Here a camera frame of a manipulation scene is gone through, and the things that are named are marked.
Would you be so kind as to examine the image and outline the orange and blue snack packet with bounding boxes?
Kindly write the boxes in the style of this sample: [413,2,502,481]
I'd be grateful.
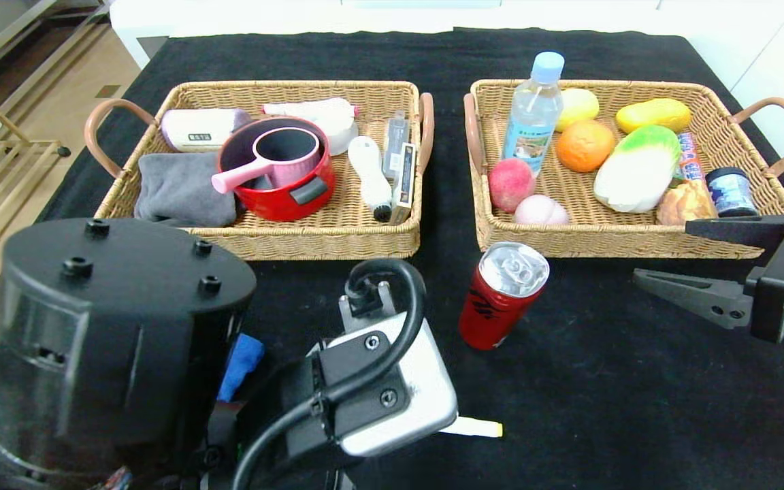
[676,132,706,181]

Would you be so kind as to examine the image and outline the cream and black card box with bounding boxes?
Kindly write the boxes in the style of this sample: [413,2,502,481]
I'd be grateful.
[391,142,418,225]

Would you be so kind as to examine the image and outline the clear water bottle blue cap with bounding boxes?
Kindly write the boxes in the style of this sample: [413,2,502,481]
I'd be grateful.
[503,51,566,179]

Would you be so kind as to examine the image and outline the grey cloth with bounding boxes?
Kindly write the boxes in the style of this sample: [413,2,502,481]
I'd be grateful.
[135,152,238,229]

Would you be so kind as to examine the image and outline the red peach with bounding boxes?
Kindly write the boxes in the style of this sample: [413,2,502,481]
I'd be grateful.
[488,158,538,214]

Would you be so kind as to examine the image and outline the red soda can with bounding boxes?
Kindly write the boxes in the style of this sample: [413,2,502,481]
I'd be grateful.
[459,242,551,351]

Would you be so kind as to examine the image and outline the dark blue jar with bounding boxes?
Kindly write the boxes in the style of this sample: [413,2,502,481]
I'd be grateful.
[705,167,759,218]

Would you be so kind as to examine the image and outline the grey wooden shelf unit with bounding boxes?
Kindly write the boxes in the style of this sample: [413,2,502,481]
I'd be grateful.
[0,0,117,116]

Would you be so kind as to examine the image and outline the black table cloth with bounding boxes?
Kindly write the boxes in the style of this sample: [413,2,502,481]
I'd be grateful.
[0,29,784,490]

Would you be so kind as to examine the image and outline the cream marker pen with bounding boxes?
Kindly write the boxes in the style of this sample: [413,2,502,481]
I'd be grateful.
[441,416,504,439]

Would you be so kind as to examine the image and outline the brown bread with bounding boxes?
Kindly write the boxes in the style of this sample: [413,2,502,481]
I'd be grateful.
[656,178,718,227]

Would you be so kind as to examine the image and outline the wooden rack on wheels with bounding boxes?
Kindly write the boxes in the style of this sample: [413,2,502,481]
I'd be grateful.
[0,102,71,283]

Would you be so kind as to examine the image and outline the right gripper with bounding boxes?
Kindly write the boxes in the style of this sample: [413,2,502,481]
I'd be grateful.
[632,208,784,344]

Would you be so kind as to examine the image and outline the white tube pink cap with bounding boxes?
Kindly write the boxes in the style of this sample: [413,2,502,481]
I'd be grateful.
[263,97,360,120]

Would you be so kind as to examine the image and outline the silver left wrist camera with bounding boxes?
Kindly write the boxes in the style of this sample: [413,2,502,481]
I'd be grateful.
[307,279,459,458]

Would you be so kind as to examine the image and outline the white brush-tip bottle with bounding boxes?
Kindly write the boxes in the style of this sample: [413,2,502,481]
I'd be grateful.
[348,135,394,223]

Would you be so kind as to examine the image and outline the yellow mango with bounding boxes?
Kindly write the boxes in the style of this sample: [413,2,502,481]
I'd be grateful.
[615,98,692,135]

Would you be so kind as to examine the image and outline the black camera cable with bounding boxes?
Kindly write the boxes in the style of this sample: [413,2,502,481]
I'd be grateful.
[232,259,428,490]

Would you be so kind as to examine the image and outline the pink saucepan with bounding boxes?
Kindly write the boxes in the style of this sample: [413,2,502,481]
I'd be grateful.
[212,127,323,195]

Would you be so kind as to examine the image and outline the wicker basket brown handles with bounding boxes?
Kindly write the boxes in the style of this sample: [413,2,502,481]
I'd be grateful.
[84,80,436,263]
[463,78,784,259]

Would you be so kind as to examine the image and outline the toy napa cabbage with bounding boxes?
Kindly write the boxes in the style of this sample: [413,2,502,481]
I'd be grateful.
[593,125,682,213]

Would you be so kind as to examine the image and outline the yellow lemon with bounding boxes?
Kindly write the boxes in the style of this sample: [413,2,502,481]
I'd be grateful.
[559,88,600,133]

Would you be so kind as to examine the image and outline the white cylindrical pouch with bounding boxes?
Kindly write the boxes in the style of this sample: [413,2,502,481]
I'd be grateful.
[160,108,253,153]

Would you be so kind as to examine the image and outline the blue microfibre cloth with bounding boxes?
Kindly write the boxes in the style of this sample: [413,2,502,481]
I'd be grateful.
[217,332,265,404]

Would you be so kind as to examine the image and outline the pale pink peach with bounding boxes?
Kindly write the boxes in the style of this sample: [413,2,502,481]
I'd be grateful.
[513,195,570,226]

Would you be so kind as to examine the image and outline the orange fruit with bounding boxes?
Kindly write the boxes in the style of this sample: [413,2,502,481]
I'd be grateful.
[556,120,617,174]

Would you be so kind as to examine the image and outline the red cooking pot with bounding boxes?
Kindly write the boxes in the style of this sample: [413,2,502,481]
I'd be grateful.
[216,116,337,223]

